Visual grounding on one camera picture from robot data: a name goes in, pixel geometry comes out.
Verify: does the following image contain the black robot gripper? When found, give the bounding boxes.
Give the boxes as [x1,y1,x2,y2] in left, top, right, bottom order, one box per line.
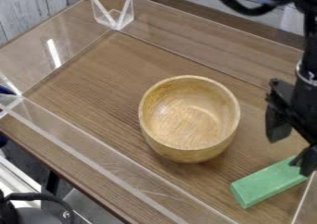
[264,62,317,177]

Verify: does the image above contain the green rectangular block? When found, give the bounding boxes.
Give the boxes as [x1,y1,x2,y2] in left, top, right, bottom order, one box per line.
[228,156,307,209]

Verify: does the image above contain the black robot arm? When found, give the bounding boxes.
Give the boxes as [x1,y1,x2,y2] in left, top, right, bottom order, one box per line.
[219,0,317,176]

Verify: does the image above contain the brown wooden bowl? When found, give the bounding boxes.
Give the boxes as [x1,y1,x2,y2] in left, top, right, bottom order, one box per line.
[137,75,242,163]

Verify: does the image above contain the white container in background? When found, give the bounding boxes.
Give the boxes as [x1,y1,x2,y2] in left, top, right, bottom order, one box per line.
[279,4,303,35]

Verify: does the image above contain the black table leg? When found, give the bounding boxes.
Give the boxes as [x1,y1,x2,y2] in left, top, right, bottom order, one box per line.
[45,171,60,195]

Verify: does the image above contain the blue object at left edge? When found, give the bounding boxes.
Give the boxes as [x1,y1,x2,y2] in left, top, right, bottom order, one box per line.
[0,85,14,149]

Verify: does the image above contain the clear acrylic enclosure wall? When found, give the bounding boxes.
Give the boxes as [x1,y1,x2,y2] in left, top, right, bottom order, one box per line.
[0,0,306,224]

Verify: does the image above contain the clear acrylic corner bracket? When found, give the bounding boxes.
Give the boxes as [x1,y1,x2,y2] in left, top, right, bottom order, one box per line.
[90,0,133,31]

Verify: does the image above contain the grey metal base plate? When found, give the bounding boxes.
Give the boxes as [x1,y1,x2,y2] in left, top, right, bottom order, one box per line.
[0,193,92,224]

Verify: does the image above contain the black cable loop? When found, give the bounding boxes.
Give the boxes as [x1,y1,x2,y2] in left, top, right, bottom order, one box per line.
[0,190,76,224]

